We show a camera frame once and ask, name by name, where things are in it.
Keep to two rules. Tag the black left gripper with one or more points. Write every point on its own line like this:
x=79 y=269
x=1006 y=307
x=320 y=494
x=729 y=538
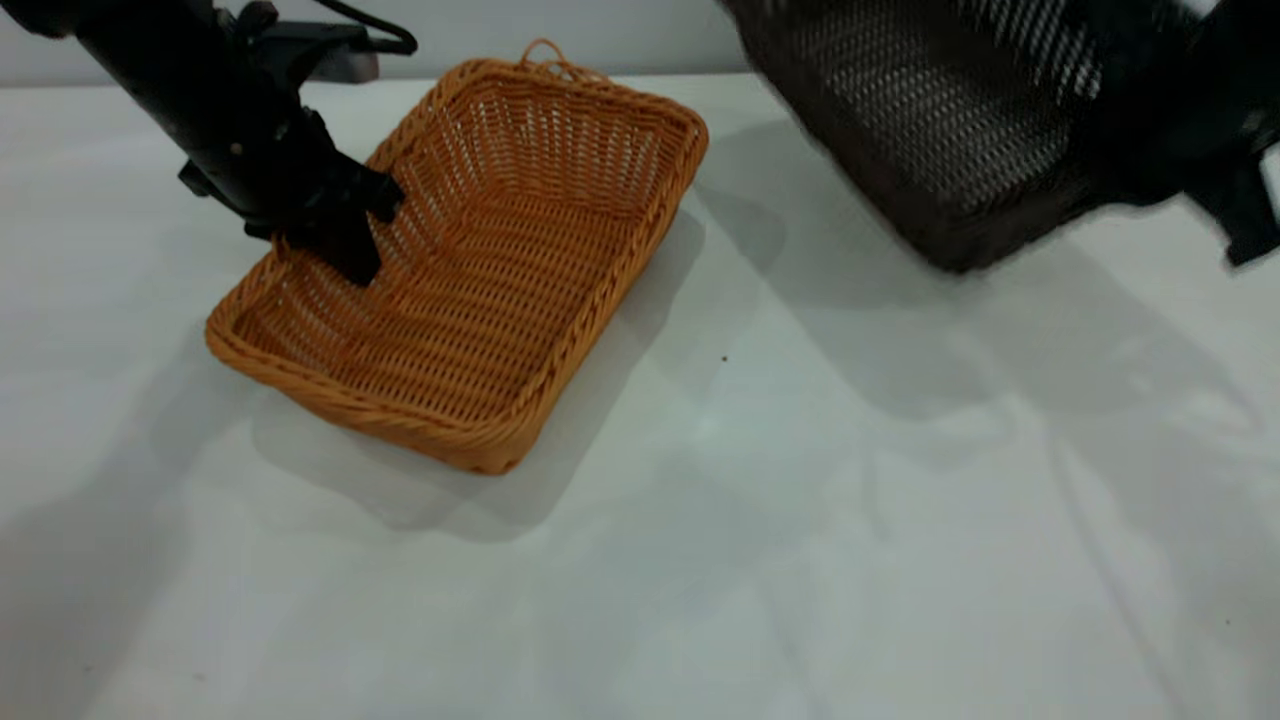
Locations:
x=300 y=180

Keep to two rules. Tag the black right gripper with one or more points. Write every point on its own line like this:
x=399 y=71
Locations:
x=1190 y=100

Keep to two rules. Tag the light brown wicker basket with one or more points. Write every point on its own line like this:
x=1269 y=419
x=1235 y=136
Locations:
x=500 y=300

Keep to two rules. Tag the dark brown wicker basket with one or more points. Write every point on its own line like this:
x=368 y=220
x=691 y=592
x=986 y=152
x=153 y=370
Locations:
x=930 y=100

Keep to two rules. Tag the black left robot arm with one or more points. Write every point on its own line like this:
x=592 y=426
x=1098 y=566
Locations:
x=170 y=70

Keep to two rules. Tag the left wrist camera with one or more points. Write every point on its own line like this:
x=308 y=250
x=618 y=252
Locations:
x=345 y=65

